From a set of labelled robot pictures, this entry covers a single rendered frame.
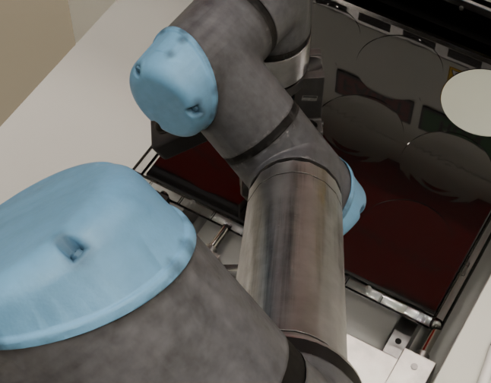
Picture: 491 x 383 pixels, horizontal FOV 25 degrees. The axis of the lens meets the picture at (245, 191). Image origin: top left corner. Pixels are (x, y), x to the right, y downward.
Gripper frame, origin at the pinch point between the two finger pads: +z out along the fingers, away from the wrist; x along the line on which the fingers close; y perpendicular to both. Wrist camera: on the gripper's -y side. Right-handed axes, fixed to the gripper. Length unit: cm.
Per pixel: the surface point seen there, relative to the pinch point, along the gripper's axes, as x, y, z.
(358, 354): -18.2, 9.9, 3.5
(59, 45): 109, -34, 92
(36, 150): 14.7, -23.9, 9.6
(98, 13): 57, -19, 30
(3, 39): 112, -47, 92
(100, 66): 27.7, -16.2, 9.6
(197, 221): 1.4, -5.2, 7.1
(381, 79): 15.9, 17.1, 1.7
